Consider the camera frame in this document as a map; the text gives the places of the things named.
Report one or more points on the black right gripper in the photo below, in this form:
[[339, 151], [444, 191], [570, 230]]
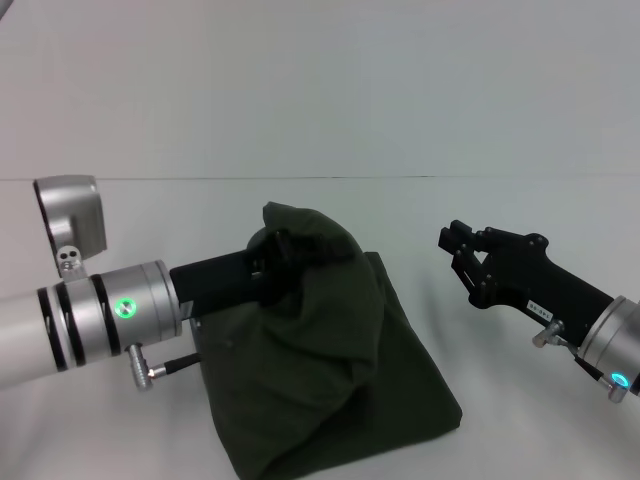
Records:
[[540, 287]]

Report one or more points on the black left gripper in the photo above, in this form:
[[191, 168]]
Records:
[[220, 285]]

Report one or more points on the dark green t-shirt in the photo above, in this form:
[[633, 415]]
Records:
[[325, 375]]

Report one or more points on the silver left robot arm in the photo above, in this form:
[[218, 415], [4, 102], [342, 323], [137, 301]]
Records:
[[85, 325]]

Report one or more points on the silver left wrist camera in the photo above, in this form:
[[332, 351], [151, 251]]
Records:
[[72, 215]]

